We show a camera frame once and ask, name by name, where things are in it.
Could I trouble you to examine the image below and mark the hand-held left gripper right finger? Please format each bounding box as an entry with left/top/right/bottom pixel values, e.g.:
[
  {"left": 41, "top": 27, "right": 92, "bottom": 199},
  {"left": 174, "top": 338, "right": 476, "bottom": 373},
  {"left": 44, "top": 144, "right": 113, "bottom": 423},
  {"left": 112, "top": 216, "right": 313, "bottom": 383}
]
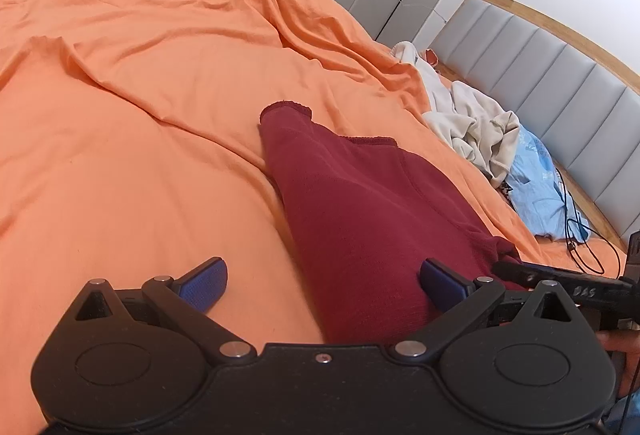
[{"left": 392, "top": 258, "right": 582, "bottom": 362}]

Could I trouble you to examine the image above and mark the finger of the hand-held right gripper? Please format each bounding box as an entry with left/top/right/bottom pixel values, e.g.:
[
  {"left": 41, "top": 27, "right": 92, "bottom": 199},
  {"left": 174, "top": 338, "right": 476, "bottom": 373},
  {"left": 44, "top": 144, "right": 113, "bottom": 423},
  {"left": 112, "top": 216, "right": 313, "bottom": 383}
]
[{"left": 491, "top": 261, "right": 637, "bottom": 307}]

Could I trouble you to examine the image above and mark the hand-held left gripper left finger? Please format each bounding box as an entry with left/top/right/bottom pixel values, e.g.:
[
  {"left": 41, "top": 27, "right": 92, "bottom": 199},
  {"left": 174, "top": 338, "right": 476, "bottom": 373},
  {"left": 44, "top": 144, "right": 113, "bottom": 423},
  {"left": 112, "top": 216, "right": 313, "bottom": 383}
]
[{"left": 74, "top": 257, "right": 257, "bottom": 364}]

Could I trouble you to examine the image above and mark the dark red small garment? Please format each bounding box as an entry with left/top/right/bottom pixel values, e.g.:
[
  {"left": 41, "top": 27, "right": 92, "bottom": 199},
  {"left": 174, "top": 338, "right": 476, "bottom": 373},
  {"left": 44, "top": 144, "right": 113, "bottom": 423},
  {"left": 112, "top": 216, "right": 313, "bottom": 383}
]
[{"left": 259, "top": 100, "right": 526, "bottom": 346}]

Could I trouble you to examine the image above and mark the person's right hand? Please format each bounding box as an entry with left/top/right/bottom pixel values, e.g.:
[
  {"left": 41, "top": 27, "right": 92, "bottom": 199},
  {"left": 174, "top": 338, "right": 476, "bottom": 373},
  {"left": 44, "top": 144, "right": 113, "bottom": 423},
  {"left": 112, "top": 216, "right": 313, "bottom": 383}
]
[{"left": 597, "top": 330, "right": 640, "bottom": 399}]

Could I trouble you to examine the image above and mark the light blue crumpled cloth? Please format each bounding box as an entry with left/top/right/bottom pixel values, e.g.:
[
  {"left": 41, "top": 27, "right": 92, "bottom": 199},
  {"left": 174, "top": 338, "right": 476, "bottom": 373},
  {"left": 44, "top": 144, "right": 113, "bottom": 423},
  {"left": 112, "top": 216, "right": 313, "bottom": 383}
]
[{"left": 500, "top": 125, "right": 591, "bottom": 243}]

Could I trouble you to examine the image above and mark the person's blue clothing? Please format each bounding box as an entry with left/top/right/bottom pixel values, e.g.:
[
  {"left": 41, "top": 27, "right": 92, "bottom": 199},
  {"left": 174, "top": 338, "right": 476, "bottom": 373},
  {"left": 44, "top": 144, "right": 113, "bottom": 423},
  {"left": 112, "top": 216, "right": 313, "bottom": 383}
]
[{"left": 603, "top": 389, "right": 640, "bottom": 435}]

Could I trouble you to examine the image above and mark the cream crumpled cloth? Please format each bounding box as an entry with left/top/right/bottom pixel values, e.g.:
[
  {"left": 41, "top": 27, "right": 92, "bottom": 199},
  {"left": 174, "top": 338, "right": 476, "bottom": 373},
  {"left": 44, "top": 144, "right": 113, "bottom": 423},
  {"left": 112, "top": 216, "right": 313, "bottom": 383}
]
[{"left": 390, "top": 41, "right": 522, "bottom": 188}]

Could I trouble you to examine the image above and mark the orange bed sheet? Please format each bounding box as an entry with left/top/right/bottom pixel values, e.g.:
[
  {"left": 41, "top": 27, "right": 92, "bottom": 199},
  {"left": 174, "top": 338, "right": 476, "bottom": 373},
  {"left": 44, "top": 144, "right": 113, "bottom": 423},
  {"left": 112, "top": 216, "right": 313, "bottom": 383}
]
[{"left": 0, "top": 0, "right": 628, "bottom": 435}]

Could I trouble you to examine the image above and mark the grey padded wooden headboard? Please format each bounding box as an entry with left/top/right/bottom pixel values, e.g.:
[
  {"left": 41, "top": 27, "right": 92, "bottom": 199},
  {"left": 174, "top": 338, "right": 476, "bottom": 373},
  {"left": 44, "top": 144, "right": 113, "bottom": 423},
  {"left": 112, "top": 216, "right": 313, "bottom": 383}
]
[{"left": 429, "top": 0, "right": 640, "bottom": 261}]

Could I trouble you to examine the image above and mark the black cable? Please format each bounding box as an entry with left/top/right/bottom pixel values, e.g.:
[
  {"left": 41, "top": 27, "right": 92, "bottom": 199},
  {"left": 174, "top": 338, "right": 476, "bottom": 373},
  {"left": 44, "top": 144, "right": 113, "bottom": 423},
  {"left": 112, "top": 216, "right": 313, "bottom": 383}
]
[{"left": 552, "top": 165, "right": 628, "bottom": 275}]

